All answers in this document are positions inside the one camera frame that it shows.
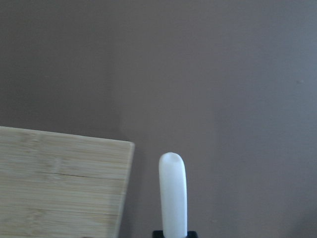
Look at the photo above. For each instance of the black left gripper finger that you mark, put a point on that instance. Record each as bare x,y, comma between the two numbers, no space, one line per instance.
157,234

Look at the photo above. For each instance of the white ceramic spoon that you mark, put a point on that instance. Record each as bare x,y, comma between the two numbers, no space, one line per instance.
173,195

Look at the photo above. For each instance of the bamboo cutting board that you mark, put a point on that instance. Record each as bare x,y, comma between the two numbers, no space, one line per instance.
55,185

